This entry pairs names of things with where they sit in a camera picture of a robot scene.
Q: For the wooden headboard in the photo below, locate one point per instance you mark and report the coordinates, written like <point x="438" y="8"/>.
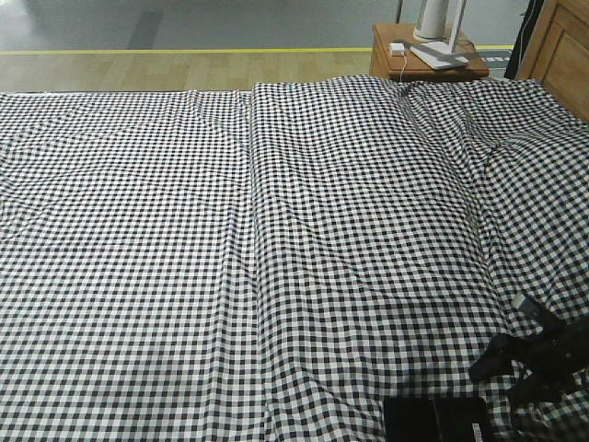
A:
<point x="557" y="54"/>

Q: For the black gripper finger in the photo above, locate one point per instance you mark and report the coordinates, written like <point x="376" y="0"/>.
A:
<point x="547" y="320"/>
<point x="497" y="359"/>

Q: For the black smartphone with sticker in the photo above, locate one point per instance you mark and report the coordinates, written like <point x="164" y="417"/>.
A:
<point x="437" y="419"/>

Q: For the white power adapter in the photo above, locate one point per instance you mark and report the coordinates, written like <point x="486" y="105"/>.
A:
<point x="397" y="49"/>

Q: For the checkered quilt on bed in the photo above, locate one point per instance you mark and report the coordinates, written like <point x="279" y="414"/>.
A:
<point x="393" y="226"/>

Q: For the black white checkered bedsheet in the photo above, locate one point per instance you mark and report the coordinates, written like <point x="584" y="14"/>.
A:
<point x="128" y="306"/>

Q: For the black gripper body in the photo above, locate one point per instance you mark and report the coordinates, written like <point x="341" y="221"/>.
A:
<point x="552" y="361"/>

